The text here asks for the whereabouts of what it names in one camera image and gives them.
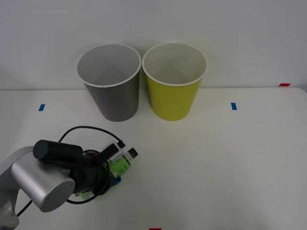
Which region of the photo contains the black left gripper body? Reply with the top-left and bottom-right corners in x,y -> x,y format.
70,155 -> 114,196

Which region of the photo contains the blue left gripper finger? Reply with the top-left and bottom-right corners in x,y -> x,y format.
111,175 -> 123,187

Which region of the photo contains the green label plastic bottle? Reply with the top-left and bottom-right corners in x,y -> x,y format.
79,148 -> 139,200

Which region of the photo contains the grey plastic waste bin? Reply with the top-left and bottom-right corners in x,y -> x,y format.
76,43 -> 142,122

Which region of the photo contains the yellow-green plastic waste bin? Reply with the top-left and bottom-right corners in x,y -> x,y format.
142,42 -> 208,122

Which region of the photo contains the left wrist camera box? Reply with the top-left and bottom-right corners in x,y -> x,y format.
100,141 -> 126,164

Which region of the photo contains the black camera cable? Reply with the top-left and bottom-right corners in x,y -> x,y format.
14,126 -> 126,216

